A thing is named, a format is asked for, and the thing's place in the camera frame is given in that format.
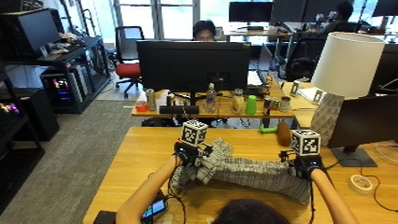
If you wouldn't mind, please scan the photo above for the person's right hand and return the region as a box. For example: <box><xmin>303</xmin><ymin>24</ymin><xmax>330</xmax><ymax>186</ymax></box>
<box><xmin>278</xmin><ymin>148</ymin><xmax>327</xmax><ymax>181</ymax></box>

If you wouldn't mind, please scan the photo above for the person's left hand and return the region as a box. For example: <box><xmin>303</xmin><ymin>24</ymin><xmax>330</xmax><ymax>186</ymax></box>
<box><xmin>173</xmin><ymin>140</ymin><xmax>215</xmax><ymax>167</ymax></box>

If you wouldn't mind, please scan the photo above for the grey striped cloth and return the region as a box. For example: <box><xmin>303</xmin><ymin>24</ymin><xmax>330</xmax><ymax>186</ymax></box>
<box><xmin>170</xmin><ymin>137</ymin><xmax>312</xmax><ymax>206</ymax></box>

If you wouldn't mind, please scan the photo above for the white marker cube, right glove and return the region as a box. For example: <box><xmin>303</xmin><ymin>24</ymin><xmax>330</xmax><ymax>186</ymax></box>
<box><xmin>290</xmin><ymin>129</ymin><xmax>322</xmax><ymax>157</ymax></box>

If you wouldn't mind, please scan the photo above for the white marker cube, glove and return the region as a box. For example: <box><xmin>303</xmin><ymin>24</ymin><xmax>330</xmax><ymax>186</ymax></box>
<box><xmin>290</xmin><ymin>129</ymin><xmax>322</xmax><ymax>157</ymax></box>
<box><xmin>179</xmin><ymin>119</ymin><xmax>209</xmax><ymax>147</ymax></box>

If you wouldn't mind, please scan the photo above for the white marker cube, left glove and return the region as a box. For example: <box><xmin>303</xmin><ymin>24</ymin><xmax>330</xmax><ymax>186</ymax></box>
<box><xmin>179</xmin><ymin>119</ymin><xmax>209</xmax><ymax>147</ymax></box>

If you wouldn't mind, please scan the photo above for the brown oval object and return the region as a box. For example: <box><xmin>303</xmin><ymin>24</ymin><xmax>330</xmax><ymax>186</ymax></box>
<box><xmin>275</xmin><ymin>120</ymin><xmax>293</xmax><ymax>147</ymax></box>

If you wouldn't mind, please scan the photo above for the green plastic toy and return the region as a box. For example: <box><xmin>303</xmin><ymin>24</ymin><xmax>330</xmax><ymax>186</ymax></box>
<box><xmin>257</xmin><ymin>124</ymin><xmax>278</xmax><ymax>134</ymax></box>

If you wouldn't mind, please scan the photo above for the light wooden corner desk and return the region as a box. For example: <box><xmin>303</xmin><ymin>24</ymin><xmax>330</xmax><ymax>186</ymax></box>
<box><xmin>279</xmin><ymin>81</ymin><xmax>332</xmax><ymax>130</ymax></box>

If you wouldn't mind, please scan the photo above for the dark drink can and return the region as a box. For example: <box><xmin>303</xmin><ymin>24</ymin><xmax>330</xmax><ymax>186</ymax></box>
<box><xmin>262</xmin><ymin>97</ymin><xmax>274</xmax><ymax>117</ymax></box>

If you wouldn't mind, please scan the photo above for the glass jar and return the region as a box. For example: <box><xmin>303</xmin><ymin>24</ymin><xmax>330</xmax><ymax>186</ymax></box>
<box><xmin>278</xmin><ymin>95</ymin><xmax>293</xmax><ymax>113</ymax></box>

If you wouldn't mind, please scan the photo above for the clear plastic bottle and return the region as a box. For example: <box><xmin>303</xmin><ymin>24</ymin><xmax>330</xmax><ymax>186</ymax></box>
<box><xmin>203</xmin><ymin>82</ymin><xmax>218</xmax><ymax>114</ymax></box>

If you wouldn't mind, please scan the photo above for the beige bottle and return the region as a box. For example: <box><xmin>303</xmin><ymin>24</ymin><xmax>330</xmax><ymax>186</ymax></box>
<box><xmin>230</xmin><ymin>88</ymin><xmax>246</xmax><ymax>116</ymax></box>

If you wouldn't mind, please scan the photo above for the green plastic cup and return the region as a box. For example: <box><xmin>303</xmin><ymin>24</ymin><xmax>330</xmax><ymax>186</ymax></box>
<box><xmin>243</xmin><ymin>94</ymin><xmax>258</xmax><ymax>117</ymax></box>

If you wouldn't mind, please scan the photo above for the white box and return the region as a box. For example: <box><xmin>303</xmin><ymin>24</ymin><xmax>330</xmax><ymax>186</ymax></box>
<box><xmin>154</xmin><ymin>89</ymin><xmax>171</xmax><ymax>110</ymax></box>

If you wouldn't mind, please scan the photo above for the white tape roll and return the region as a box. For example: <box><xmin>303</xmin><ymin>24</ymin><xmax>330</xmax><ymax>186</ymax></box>
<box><xmin>347</xmin><ymin>174</ymin><xmax>374</xmax><ymax>196</ymax></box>

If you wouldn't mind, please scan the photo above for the small printed marker stand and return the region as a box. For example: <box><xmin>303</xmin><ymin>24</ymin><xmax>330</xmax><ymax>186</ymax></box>
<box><xmin>312</xmin><ymin>89</ymin><xmax>326</xmax><ymax>105</ymax></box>
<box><xmin>289</xmin><ymin>79</ymin><xmax>301</xmax><ymax>98</ymax></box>

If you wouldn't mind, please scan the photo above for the black smartphone with lit screen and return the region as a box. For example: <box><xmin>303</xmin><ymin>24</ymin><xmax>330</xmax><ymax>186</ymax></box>
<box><xmin>141</xmin><ymin>198</ymin><xmax>169</xmax><ymax>222</ymax></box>

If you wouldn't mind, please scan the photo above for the black monitor on square stand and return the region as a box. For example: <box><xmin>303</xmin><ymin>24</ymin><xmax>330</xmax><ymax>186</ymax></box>
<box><xmin>327</xmin><ymin>93</ymin><xmax>398</xmax><ymax>168</ymax></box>

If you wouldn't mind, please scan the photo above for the large black monitor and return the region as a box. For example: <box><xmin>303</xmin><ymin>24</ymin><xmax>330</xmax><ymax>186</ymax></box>
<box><xmin>135</xmin><ymin>40</ymin><xmax>253</xmax><ymax>115</ymax></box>

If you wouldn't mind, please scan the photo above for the black office chair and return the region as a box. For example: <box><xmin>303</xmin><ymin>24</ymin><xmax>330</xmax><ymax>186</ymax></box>
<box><xmin>285</xmin><ymin>36</ymin><xmax>328</xmax><ymax>83</ymax></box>

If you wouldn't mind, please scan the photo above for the white table lamp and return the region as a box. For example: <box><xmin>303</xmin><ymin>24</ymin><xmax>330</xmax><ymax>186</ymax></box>
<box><xmin>310</xmin><ymin>31</ymin><xmax>387</xmax><ymax>147</ymax></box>

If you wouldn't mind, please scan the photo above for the small black box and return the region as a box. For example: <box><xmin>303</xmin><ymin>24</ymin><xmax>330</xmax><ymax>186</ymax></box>
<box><xmin>92</xmin><ymin>210</ymin><xmax>118</xmax><ymax>224</ymax></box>

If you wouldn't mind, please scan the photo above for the red office chair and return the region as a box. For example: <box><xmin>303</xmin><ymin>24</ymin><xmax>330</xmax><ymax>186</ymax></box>
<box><xmin>113</xmin><ymin>25</ymin><xmax>146</xmax><ymax>99</ymax></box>

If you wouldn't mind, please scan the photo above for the computer tower with coloured lights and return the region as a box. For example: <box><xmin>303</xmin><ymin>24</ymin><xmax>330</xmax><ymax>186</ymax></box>
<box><xmin>40</xmin><ymin>72</ymin><xmax>90</xmax><ymax>108</ymax></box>

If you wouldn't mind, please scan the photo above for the black side desk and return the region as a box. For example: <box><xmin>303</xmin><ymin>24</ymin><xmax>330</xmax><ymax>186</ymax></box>
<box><xmin>4</xmin><ymin>35</ymin><xmax>113</xmax><ymax>115</ymax></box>

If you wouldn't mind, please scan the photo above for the black background monitor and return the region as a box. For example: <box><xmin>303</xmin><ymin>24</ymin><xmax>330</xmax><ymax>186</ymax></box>
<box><xmin>370</xmin><ymin>0</ymin><xmax>398</xmax><ymax>18</ymax></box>
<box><xmin>271</xmin><ymin>0</ymin><xmax>352</xmax><ymax>25</ymax></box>
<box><xmin>227</xmin><ymin>1</ymin><xmax>274</xmax><ymax>23</ymax></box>

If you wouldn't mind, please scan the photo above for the black shelf rack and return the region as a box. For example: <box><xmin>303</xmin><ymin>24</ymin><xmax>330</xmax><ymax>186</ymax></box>
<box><xmin>0</xmin><ymin>62</ymin><xmax>48</xmax><ymax>216</ymax></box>

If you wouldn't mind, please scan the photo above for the black monitor on side desk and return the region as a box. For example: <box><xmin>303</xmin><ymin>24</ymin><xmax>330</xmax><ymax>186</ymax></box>
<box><xmin>0</xmin><ymin>7</ymin><xmax>65</xmax><ymax>61</ymax></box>

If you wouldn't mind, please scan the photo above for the black glove cable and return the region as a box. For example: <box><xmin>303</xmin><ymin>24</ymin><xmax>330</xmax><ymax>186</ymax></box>
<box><xmin>165</xmin><ymin>164</ymin><xmax>189</xmax><ymax>224</ymax></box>

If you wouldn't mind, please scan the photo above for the thin dark red cable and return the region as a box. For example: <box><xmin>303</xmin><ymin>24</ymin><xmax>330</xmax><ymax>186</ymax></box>
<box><xmin>358</xmin><ymin>166</ymin><xmax>398</xmax><ymax>214</ymax></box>

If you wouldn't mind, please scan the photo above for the white cable coil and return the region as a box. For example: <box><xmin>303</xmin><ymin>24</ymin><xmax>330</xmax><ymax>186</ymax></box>
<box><xmin>374</xmin><ymin>141</ymin><xmax>398</xmax><ymax>165</ymax></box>

